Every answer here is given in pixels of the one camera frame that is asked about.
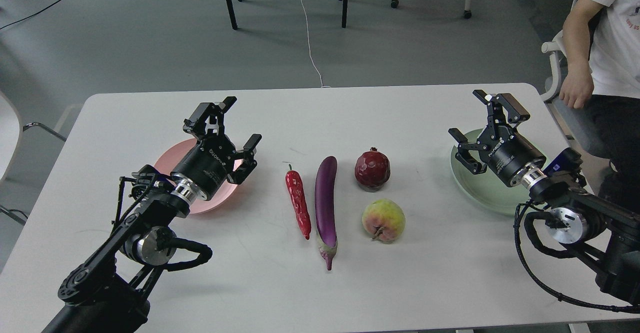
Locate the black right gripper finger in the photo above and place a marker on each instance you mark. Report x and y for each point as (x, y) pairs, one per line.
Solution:
(504, 114)
(470, 154)

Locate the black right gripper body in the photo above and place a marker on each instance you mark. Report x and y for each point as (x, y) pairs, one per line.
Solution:
(512, 154)

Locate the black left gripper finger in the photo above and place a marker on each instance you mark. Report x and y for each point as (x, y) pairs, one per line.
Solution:
(207, 120)
(243, 162)

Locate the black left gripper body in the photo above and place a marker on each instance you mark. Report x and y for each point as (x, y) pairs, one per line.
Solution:
(205, 164)

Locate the red chili pepper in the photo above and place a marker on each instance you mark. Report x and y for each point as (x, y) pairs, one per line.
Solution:
(297, 195)

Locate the purple eggplant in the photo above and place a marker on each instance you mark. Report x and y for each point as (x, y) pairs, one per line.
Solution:
(327, 236)

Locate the red pomegranate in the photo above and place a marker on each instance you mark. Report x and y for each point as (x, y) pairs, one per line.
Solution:
(372, 169)

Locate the yellow-pink peach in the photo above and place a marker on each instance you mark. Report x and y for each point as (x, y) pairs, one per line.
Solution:
(383, 220)

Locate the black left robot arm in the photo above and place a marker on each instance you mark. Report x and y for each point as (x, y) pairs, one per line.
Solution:
(108, 293)

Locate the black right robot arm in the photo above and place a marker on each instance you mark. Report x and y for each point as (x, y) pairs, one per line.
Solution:
(561, 218)

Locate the person's hand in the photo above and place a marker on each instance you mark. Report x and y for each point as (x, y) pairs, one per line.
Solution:
(577, 89)

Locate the green plate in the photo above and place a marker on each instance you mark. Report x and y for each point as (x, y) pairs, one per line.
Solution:
(487, 190)

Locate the pink plate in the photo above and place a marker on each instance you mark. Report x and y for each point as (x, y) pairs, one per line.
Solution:
(170, 158)

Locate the person in white shirt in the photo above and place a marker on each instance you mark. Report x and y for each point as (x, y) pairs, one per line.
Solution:
(602, 36)

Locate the white chair at left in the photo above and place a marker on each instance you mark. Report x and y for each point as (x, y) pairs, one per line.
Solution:
(12, 129)

